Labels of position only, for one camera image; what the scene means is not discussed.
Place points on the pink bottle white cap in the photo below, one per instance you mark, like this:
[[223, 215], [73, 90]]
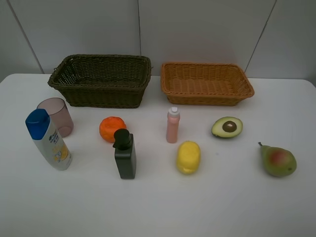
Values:
[[173, 118]]

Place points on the yellow lemon toy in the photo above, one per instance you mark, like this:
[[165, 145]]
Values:
[[188, 157]]

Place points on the halved avocado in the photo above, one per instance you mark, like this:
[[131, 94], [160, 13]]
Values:
[[227, 127]]

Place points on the green red pear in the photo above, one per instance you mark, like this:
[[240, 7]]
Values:
[[276, 161]]

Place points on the orange wicker basket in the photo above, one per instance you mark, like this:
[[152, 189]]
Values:
[[213, 84]]

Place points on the black pump bottle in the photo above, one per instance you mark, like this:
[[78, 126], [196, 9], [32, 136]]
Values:
[[125, 155]]

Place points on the orange tangerine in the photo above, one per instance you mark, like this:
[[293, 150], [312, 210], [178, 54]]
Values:
[[109, 126]]

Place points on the dark brown wicker basket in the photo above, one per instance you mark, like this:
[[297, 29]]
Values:
[[102, 81]]

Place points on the translucent pink plastic cup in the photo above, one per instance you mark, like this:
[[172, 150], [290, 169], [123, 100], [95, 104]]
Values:
[[58, 112]]

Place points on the white blue-capped shampoo bottle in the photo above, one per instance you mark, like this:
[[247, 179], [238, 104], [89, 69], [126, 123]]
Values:
[[48, 140]]

